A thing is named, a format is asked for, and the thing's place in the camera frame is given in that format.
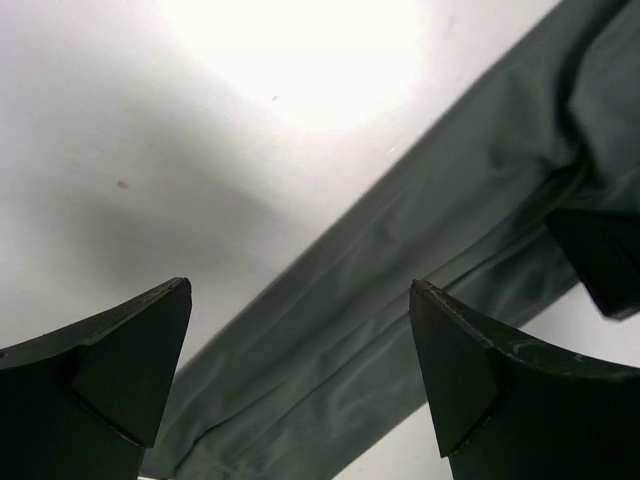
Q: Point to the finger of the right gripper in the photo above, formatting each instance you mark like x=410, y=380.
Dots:
x=603, y=248

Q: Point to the dark grey t shirt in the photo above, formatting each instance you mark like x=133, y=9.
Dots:
x=323, y=364

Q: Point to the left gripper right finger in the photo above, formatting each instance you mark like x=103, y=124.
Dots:
x=507, y=405

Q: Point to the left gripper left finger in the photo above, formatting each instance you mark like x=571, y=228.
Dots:
x=86, y=401

